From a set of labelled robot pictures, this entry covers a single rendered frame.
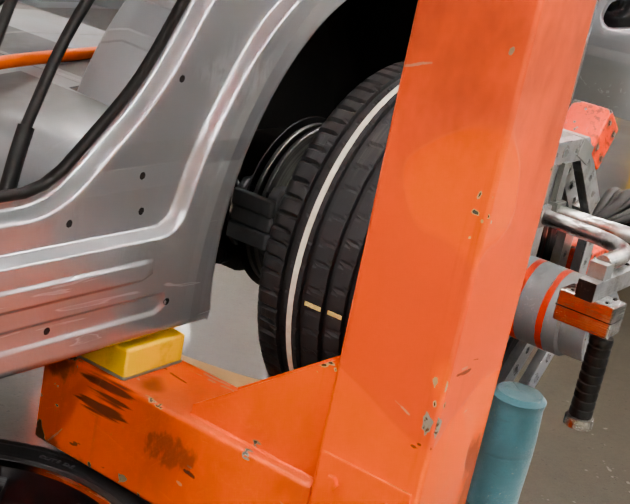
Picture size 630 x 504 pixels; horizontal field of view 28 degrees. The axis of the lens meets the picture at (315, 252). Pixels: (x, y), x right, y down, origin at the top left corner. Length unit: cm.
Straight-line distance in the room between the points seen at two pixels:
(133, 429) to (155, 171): 39
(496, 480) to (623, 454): 178
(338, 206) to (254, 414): 36
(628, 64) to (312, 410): 304
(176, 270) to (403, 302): 46
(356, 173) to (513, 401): 43
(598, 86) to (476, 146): 314
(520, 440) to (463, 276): 55
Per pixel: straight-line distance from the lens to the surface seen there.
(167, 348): 198
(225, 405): 181
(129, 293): 185
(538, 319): 205
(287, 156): 224
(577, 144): 213
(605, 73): 460
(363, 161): 194
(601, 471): 367
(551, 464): 361
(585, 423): 193
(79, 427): 200
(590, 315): 188
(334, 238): 192
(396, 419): 162
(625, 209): 216
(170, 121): 183
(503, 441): 202
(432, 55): 152
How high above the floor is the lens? 149
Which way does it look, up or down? 18 degrees down
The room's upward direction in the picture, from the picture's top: 12 degrees clockwise
